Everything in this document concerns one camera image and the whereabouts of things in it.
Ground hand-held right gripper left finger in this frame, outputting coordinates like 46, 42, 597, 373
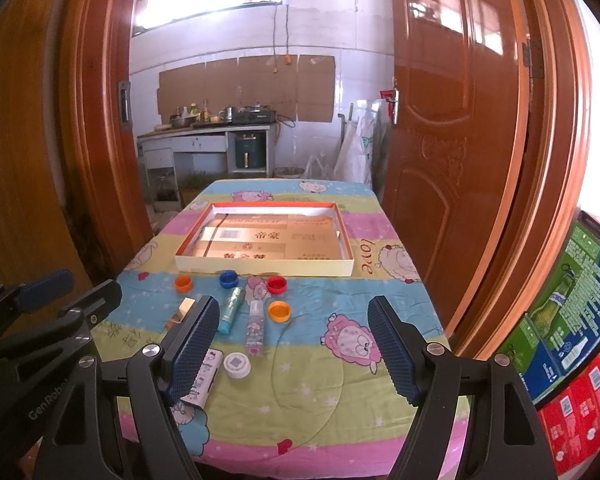
32, 295, 221, 480

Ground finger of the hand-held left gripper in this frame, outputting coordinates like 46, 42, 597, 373
0, 279, 123, 361
0, 269, 76, 326

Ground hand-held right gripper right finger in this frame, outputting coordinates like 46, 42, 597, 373
367, 296, 556, 480

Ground white printed small box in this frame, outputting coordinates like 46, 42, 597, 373
180, 349, 224, 407

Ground gold rectangular box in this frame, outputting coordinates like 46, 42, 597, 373
165, 297, 197, 331

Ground white round lid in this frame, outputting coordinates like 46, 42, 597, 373
223, 352, 252, 380

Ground teal tube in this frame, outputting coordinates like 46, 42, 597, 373
217, 287, 245, 335

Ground clear patterned spray bottle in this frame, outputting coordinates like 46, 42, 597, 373
246, 302, 265, 357

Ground orange-rimmed shallow tray box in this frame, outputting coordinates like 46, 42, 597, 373
174, 202, 355, 278

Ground sheep-print striped tablecloth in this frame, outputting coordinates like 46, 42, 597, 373
114, 178, 473, 480

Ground glass jug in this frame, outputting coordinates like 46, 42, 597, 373
152, 172, 183, 213

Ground green beer carton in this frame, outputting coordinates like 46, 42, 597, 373
497, 210, 600, 406

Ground white kitchen cabinet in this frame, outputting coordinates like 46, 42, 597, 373
137, 125, 273, 211

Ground stack of red cartons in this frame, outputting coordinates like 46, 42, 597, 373
537, 342, 600, 476

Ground clear plastic bag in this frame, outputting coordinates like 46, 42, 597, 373
305, 155, 337, 181

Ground brown wooden door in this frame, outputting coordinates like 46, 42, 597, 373
382, 0, 531, 356

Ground green air fryer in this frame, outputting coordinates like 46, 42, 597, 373
235, 132, 262, 170

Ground white woven sack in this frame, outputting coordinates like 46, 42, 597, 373
335, 115, 376, 186

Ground black gas stove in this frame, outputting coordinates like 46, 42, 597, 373
230, 107, 277, 126

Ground wooden door frame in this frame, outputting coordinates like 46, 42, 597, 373
55, 0, 598, 361

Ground mop handle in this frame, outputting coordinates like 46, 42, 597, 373
337, 102, 356, 161

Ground silver door handle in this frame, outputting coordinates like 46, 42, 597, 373
386, 87, 402, 126

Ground cardboard wall panels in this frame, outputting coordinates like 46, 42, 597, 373
156, 55, 337, 123

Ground hanging cord with orange plug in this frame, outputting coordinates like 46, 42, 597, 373
272, 4, 296, 73

